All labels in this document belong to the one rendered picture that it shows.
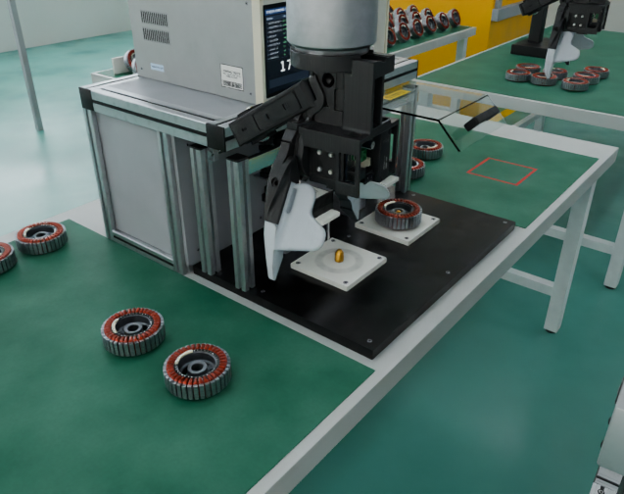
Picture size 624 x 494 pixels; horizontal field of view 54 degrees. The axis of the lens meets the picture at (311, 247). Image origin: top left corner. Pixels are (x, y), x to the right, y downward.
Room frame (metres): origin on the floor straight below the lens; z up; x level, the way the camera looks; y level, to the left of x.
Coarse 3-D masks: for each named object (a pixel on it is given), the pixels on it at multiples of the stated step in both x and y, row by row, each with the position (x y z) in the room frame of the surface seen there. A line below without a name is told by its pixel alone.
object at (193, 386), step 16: (176, 352) 0.82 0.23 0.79; (192, 352) 0.83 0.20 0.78; (208, 352) 0.83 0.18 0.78; (224, 352) 0.83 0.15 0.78; (176, 368) 0.79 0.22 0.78; (192, 368) 0.80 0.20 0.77; (208, 368) 0.81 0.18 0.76; (224, 368) 0.79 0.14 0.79; (176, 384) 0.75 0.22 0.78; (192, 384) 0.75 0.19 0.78; (208, 384) 0.75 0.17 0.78; (224, 384) 0.77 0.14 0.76
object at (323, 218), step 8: (320, 192) 1.19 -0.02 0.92; (328, 192) 1.19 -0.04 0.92; (264, 200) 1.23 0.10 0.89; (320, 200) 1.16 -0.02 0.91; (328, 200) 1.19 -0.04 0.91; (320, 208) 1.16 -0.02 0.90; (328, 208) 1.18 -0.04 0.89; (320, 216) 1.16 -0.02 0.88; (328, 216) 1.16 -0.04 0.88; (336, 216) 1.17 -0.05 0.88
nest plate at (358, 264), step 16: (336, 240) 1.23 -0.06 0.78; (304, 256) 1.16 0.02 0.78; (320, 256) 1.16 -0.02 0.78; (352, 256) 1.16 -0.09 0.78; (368, 256) 1.16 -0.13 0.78; (304, 272) 1.11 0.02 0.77; (320, 272) 1.09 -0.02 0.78; (336, 272) 1.09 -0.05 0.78; (352, 272) 1.09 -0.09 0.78; (368, 272) 1.10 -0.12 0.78
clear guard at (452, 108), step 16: (400, 96) 1.41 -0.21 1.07; (416, 96) 1.41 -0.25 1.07; (432, 96) 1.41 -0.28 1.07; (448, 96) 1.41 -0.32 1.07; (464, 96) 1.41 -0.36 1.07; (480, 96) 1.41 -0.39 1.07; (400, 112) 1.30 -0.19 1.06; (416, 112) 1.29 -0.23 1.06; (432, 112) 1.29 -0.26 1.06; (448, 112) 1.29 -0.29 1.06; (464, 112) 1.32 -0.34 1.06; (480, 112) 1.36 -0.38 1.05; (448, 128) 1.24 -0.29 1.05; (464, 128) 1.27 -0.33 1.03; (480, 128) 1.31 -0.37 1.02; (496, 128) 1.35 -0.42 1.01; (464, 144) 1.23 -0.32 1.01
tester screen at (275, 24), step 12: (264, 12) 1.17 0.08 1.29; (276, 12) 1.19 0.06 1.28; (276, 24) 1.19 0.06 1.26; (276, 36) 1.19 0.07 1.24; (276, 48) 1.19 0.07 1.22; (288, 48) 1.22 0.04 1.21; (276, 60) 1.19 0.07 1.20; (276, 72) 1.19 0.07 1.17; (288, 72) 1.22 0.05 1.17; (288, 84) 1.22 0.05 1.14
